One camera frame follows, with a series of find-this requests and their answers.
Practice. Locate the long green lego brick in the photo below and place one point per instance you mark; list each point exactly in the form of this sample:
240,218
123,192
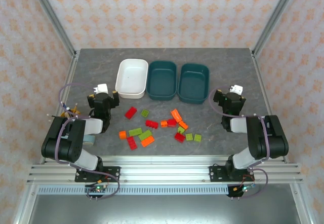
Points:
135,132
145,134

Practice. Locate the long orange lego brick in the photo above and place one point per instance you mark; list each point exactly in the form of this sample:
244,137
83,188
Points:
147,141

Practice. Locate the small orange lego brick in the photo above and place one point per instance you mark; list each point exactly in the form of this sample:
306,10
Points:
164,124

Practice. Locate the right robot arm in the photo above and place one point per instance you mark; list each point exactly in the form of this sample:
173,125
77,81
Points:
265,143

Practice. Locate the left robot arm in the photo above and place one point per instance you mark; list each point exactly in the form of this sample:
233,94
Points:
63,143

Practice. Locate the yellow pencil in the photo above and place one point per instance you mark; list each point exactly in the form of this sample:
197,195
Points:
75,107

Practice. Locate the yellow metal pen cup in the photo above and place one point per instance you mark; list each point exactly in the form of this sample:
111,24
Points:
76,112

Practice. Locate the blue capped pen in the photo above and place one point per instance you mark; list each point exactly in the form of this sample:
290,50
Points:
65,106

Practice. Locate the beige wooden stick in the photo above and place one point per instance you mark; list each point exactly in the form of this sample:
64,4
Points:
67,114

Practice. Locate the teal plastic container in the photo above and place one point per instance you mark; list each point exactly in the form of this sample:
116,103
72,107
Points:
161,78
193,80

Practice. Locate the white plastic container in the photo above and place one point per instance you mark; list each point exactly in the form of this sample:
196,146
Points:
131,74

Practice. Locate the small green lego brick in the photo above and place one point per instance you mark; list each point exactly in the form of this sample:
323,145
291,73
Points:
181,130

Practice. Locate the black controller board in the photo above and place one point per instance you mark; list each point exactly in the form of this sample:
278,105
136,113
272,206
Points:
97,189
243,189

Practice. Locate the wide aluminium base beam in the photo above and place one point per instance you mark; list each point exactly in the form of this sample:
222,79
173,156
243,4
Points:
164,170

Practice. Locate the grey metal shelf panel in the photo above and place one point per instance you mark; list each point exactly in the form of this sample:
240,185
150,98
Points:
164,208

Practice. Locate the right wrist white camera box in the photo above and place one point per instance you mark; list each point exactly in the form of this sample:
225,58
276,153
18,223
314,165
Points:
238,89

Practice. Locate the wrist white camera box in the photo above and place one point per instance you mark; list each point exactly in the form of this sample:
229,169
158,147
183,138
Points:
238,89
102,88

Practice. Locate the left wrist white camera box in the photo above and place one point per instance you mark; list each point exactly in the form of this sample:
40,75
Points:
102,88

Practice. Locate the aluminium table side rail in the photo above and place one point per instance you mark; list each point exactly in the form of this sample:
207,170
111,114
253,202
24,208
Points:
72,67
262,82

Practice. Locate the aluminium frame post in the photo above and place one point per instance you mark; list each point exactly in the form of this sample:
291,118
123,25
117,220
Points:
51,16
276,16

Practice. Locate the aluminium frame leg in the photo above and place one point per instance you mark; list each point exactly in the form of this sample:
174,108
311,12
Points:
301,206
25,206

